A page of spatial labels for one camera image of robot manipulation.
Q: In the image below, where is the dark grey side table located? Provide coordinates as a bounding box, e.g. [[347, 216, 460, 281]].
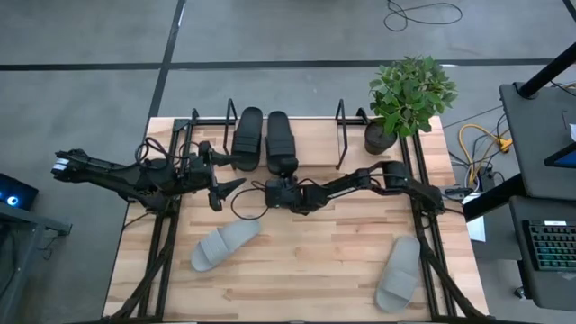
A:
[[0, 202, 73, 324]]

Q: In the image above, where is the black slide sandal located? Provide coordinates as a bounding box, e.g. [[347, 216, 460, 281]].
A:
[[265, 111, 300, 177], [230, 106, 265, 173]]

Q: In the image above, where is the black tablet screen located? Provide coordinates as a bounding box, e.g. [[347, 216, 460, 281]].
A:
[[543, 142, 576, 170]]

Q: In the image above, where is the wooden shelf black metal frame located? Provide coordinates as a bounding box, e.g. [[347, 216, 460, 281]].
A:
[[223, 97, 351, 172]]

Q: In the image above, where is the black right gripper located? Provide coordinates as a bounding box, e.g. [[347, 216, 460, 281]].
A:
[[264, 163, 317, 214]]

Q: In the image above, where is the black desk support bar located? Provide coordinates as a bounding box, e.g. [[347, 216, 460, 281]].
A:
[[462, 173, 527, 222]]

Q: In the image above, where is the grey desk top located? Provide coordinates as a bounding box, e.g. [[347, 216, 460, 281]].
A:
[[508, 195, 576, 312], [498, 82, 576, 202]]

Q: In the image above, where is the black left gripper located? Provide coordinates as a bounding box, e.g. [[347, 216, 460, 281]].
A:
[[181, 140, 248, 212]]

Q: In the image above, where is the yellow cable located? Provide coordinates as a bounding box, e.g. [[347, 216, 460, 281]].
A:
[[457, 123, 514, 186]]

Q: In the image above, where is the black monitor pole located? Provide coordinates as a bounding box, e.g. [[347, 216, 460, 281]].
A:
[[516, 42, 576, 99]]

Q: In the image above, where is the black computer blue light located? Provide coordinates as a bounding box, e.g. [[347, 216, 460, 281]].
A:
[[0, 173, 40, 212]]

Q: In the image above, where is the green potted plant black pot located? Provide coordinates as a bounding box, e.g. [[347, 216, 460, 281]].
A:
[[363, 55, 459, 157]]

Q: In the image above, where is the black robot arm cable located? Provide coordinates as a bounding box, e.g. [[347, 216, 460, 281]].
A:
[[133, 136, 202, 170], [230, 179, 271, 221]]

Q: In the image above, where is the black aluminium rig frame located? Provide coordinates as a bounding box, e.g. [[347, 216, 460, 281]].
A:
[[101, 107, 491, 324]]

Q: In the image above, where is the black power strip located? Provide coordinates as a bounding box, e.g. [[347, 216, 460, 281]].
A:
[[443, 185, 474, 203]]

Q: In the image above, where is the grey slide sandal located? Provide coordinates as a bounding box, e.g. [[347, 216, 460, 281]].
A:
[[374, 235, 422, 314], [190, 219, 262, 273]]

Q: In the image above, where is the black floor cable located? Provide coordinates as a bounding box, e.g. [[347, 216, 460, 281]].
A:
[[383, 0, 464, 32]]

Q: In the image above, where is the white paper sheet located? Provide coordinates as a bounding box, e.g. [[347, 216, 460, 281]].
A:
[[466, 193, 488, 243]]

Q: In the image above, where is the backlit black keyboard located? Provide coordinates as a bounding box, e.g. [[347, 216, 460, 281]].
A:
[[521, 219, 576, 272]]

